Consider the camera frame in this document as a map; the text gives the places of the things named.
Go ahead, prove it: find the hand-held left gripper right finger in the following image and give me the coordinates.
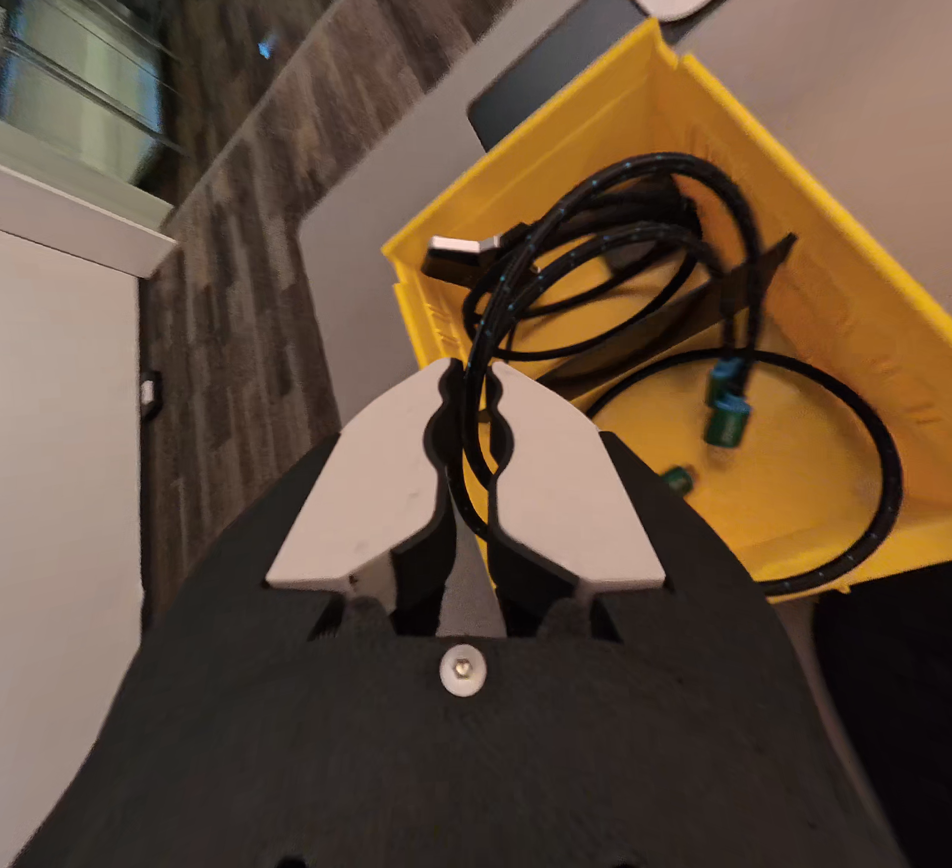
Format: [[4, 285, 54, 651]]
[[487, 361, 667, 595]]

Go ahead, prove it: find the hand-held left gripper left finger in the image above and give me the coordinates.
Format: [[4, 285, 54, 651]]
[[265, 359, 456, 595]]

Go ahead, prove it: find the grey hdmi hub silver edge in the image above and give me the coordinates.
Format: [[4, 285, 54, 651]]
[[421, 221, 538, 286]]

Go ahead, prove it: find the yellow plastic bin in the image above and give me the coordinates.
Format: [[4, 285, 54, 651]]
[[381, 16, 952, 605]]

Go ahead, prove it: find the black bin divider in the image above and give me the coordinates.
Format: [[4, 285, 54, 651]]
[[535, 232, 798, 402]]

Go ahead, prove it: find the white cabinet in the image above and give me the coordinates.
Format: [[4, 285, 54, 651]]
[[0, 123, 178, 847]]

